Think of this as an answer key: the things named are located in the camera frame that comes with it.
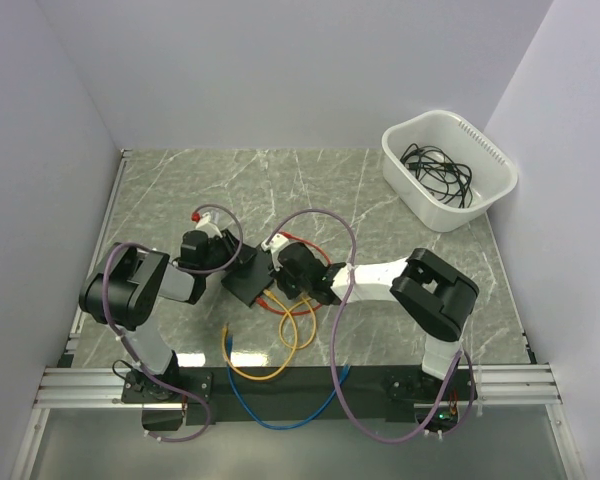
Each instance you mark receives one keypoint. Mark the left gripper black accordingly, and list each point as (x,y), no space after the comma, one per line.
(229,242)

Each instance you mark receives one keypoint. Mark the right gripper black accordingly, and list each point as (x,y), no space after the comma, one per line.
(278,273)

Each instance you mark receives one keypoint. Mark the black network switch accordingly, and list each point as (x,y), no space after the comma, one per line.
(249,281)

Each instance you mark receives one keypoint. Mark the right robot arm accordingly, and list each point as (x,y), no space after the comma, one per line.
(437,296)

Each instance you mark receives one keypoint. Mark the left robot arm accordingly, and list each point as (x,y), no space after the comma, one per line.
(123,288)

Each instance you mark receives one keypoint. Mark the white plastic basin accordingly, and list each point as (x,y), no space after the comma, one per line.
(444,169)

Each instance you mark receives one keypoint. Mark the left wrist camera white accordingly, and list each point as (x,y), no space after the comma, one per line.
(207,222)

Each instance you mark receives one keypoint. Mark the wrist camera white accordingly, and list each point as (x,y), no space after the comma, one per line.
(276,243)
(207,222)

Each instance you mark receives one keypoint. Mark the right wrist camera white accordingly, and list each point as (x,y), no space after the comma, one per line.
(276,243)

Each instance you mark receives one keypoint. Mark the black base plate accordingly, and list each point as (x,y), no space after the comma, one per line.
(300,394)

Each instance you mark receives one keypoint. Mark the aluminium rail frame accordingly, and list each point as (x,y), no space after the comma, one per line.
(60,388)

